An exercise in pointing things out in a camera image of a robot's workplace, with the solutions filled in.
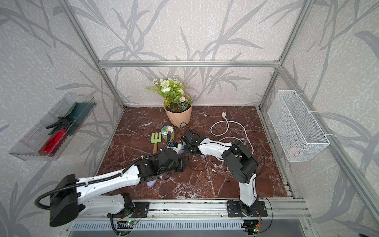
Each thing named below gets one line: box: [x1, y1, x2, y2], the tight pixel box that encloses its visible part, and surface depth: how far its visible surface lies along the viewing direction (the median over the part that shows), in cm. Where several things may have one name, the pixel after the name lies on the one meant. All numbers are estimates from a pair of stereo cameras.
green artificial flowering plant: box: [146, 78, 192, 112], surface depth 95 cm
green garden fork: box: [151, 131, 162, 155], surface depth 104 cm
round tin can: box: [160, 125, 175, 142], surface depth 98 cm
